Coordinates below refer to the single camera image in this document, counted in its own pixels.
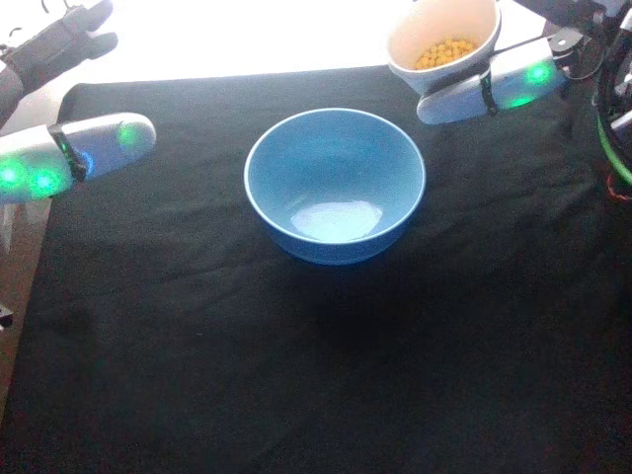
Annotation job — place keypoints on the blue bowl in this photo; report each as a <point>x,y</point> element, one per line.
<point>321,148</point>

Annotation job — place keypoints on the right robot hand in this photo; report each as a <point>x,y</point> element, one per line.
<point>513,81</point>

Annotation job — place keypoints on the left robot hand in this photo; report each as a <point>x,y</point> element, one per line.
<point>99,143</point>

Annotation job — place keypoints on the yellow small beads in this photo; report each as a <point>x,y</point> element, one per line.
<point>444,53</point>

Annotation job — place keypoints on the white paper cup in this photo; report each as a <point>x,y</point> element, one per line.
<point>415,34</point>

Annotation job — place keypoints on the black table cloth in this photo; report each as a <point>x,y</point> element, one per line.
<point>296,370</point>

